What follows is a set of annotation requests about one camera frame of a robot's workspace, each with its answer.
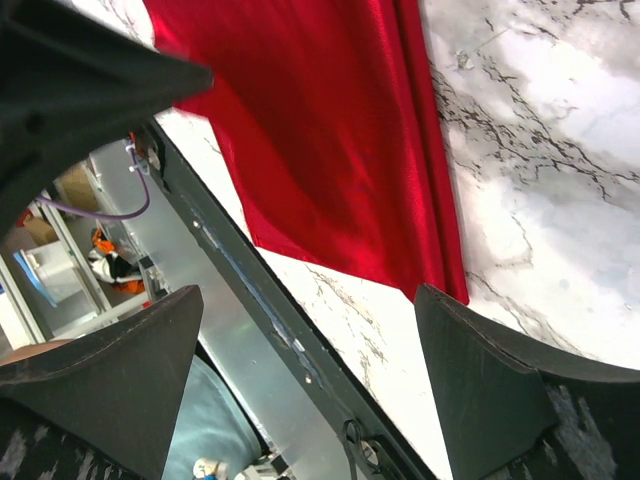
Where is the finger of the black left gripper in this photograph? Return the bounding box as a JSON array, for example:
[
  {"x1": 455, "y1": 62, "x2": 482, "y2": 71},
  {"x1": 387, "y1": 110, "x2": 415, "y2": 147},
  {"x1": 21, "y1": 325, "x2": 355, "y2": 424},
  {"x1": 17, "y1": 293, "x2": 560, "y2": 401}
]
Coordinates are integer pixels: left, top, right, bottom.
[{"x1": 1, "y1": 1, "x2": 213, "y2": 233}]

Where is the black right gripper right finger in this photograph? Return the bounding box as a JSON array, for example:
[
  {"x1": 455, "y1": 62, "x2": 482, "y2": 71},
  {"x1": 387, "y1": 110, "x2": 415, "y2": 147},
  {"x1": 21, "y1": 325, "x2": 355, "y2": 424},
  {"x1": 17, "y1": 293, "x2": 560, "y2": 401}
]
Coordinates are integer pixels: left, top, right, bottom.
[{"x1": 414, "y1": 286, "x2": 639, "y2": 479}]

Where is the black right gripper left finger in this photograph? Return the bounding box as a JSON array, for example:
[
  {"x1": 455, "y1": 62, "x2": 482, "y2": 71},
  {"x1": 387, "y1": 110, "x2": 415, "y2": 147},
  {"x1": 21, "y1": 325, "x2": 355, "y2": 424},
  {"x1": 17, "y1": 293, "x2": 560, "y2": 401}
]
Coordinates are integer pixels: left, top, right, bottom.
[{"x1": 1, "y1": 285, "x2": 203, "y2": 479}]

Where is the red cloth napkin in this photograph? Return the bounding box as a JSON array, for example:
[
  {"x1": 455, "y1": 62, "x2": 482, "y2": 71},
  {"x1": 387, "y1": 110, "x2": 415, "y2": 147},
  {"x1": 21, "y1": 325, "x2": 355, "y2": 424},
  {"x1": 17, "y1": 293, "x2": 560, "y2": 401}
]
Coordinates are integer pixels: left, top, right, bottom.
[{"x1": 146, "y1": 1, "x2": 469, "y2": 303}]

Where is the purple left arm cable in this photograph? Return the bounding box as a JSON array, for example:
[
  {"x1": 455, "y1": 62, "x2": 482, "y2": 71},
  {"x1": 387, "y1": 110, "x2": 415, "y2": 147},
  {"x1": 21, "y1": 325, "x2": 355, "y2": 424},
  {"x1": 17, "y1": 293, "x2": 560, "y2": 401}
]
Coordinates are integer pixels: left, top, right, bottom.
[{"x1": 34, "y1": 139, "x2": 154, "y2": 221}]

